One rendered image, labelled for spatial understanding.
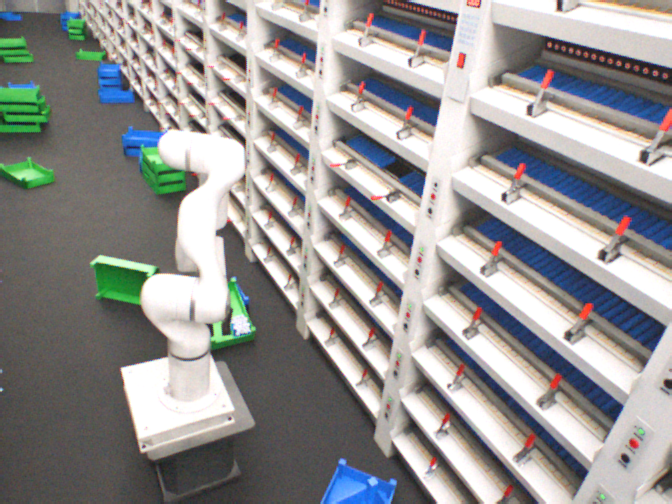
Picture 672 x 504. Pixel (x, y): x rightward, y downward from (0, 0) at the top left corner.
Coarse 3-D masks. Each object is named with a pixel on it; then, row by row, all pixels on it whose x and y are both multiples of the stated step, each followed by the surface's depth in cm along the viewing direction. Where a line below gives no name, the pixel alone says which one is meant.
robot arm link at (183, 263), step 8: (224, 200) 160; (224, 208) 162; (224, 216) 164; (224, 224) 166; (176, 248) 166; (176, 256) 167; (184, 256) 166; (176, 264) 169; (184, 264) 167; (192, 264) 169
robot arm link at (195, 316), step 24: (192, 144) 134; (216, 144) 135; (240, 144) 139; (192, 168) 137; (216, 168) 135; (240, 168) 137; (192, 192) 138; (216, 192) 136; (192, 216) 136; (216, 216) 140; (192, 240) 137; (216, 264) 141; (216, 288) 138; (192, 312) 138; (216, 312) 139
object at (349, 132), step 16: (352, 128) 196; (320, 144) 193; (336, 160) 188; (400, 160) 179; (352, 176) 178; (368, 176) 176; (368, 192) 172; (384, 192) 167; (384, 208) 166; (400, 208) 159; (400, 224) 161; (416, 224) 151
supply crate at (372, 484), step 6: (372, 480) 127; (366, 486) 129; (372, 486) 126; (354, 492) 127; (360, 492) 128; (366, 492) 129; (372, 492) 128; (378, 492) 128; (342, 498) 125; (348, 498) 127; (354, 498) 128; (360, 498) 130; (366, 498) 130; (372, 498) 129; (378, 498) 128
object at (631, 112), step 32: (512, 64) 125; (544, 64) 122; (576, 64) 116; (608, 64) 110; (640, 64) 104; (480, 96) 122; (512, 96) 118; (544, 96) 113; (576, 96) 108; (608, 96) 107; (640, 96) 104; (512, 128) 116; (544, 128) 107; (576, 128) 104; (608, 128) 101; (640, 128) 96; (576, 160) 103; (608, 160) 96; (640, 160) 92
